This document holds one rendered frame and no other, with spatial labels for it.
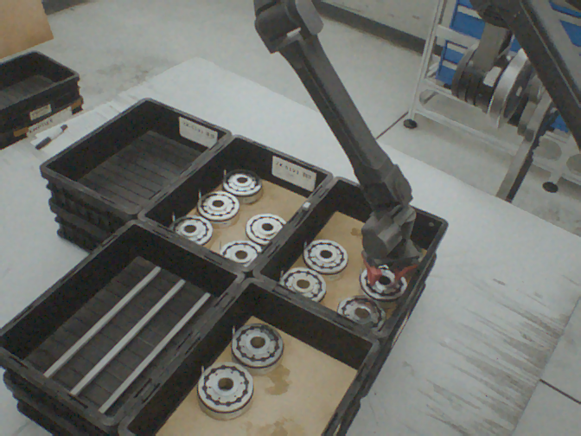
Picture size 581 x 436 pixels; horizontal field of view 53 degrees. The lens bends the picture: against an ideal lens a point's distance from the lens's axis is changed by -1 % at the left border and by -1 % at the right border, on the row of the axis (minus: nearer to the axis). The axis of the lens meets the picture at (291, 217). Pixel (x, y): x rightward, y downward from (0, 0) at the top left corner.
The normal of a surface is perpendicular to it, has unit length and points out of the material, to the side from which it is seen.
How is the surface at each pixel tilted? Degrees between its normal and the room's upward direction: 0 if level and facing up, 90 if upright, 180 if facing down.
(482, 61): 90
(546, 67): 87
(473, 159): 0
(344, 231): 0
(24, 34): 72
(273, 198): 0
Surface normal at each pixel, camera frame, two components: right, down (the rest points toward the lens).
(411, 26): -0.60, 0.50
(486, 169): 0.08, -0.73
